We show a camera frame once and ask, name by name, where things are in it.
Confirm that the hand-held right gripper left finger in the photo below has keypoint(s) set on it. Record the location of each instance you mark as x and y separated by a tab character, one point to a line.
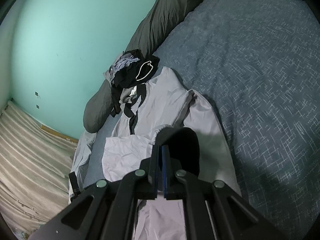
153	177

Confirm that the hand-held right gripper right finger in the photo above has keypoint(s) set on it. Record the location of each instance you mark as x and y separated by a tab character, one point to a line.
165	175

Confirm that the light grey jacket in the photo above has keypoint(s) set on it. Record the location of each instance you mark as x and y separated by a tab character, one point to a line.
160	100

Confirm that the light grey blanket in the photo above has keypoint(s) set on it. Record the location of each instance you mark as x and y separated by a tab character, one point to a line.
82	155

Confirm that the black garment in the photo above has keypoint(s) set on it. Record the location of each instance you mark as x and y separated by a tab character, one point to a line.
116	97

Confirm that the small white garment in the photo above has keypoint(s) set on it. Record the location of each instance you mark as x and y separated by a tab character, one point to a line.
133	91

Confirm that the blue striped garment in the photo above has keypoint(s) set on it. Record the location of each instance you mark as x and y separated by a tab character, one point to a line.
120	66

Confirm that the beige curtain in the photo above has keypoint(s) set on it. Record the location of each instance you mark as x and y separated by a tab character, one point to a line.
30	167

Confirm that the blue patterned bed sheet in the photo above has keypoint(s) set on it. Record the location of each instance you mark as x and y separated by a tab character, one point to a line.
250	80

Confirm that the dark grey long pillow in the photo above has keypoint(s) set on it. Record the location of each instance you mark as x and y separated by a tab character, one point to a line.
160	17

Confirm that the wooden frame strip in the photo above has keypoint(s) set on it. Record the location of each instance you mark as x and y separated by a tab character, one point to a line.
57	132

